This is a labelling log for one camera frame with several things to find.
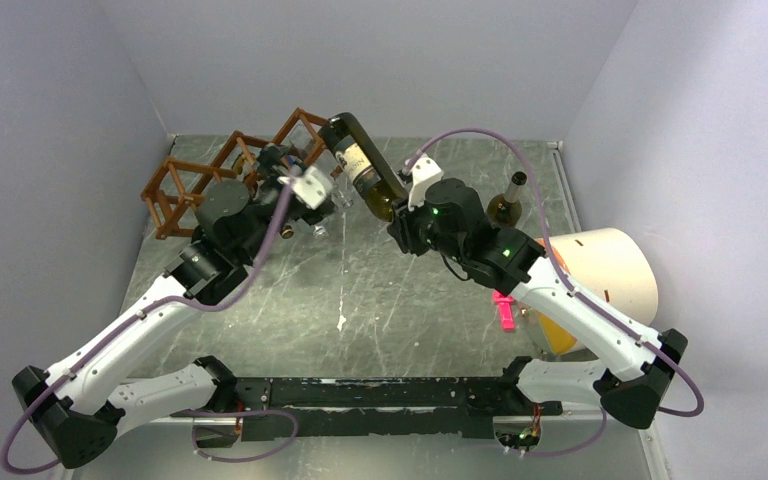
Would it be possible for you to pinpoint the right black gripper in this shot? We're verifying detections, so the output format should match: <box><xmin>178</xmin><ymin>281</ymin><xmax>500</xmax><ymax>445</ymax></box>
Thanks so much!
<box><xmin>389</xmin><ymin>183</ymin><xmax>467</xmax><ymax>265</ymax></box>

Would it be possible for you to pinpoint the dark green wine bottle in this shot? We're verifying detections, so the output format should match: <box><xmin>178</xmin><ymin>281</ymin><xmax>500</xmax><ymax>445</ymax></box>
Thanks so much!
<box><xmin>319</xmin><ymin>112</ymin><xmax>407</xmax><ymax>222</ymax></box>

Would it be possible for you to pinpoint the olive wine bottle black top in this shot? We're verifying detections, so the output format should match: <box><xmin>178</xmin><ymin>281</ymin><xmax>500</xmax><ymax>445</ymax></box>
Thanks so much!
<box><xmin>486</xmin><ymin>171</ymin><xmax>528</xmax><ymax>227</ymax></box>

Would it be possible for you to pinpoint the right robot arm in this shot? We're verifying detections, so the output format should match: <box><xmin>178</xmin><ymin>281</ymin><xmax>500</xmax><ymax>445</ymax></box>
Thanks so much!
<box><xmin>387</xmin><ymin>178</ymin><xmax>688</xmax><ymax>429</ymax></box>

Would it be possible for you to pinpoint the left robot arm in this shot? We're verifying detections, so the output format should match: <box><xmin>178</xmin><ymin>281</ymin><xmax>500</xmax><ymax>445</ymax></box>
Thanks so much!
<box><xmin>12</xmin><ymin>144</ymin><xmax>334</xmax><ymax>469</ymax></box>

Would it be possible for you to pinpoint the brown wooden wine rack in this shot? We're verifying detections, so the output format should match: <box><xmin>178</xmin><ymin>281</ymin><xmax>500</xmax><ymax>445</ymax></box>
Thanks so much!
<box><xmin>140</xmin><ymin>108</ymin><xmax>326</xmax><ymax>240</ymax></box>

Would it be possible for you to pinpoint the pink plastic piece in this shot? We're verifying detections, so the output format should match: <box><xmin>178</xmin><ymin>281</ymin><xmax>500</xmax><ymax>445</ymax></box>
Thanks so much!
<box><xmin>492</xmin><ymin>291</ymin><xmax>516</xmax><ymax>333</ymax></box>

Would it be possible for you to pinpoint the white cylinder with orange lid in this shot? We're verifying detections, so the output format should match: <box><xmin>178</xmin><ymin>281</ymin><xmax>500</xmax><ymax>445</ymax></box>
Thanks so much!
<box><xmin>522</xmin><ymin>228</ymin><xmax>658</xmax><ymax>356</ymax></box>

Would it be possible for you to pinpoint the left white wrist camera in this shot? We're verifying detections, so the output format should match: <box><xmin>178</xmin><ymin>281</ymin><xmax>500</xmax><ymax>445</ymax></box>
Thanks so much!
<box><xmin>278</xmin><ymin>165</ymin><xmax>334</xmax><ymax>210</ymax></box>

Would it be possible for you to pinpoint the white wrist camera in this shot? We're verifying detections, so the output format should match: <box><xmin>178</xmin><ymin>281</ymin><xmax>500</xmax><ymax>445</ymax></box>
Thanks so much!
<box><xmin>278</xmin><ymin>165</ymin><xmax>334</xmax><ymax>210</ymax></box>
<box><xmin>407</xmin><ymin>153</ymin><xmax>444</xmax><ymax>211</ymax></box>

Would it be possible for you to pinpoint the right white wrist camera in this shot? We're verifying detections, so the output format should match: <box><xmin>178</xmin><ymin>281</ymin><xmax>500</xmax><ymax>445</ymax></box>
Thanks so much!
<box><xmin>407</xmin><ymin>153</ymin><xmax>444</xmax><ymax>211</ymax></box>

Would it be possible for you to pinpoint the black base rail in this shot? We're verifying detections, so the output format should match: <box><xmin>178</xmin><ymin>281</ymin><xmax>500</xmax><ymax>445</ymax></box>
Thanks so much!
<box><xmin>196</xmin><ymin>356</ymin><xmax>563</xmax><ymax>441</ymax></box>

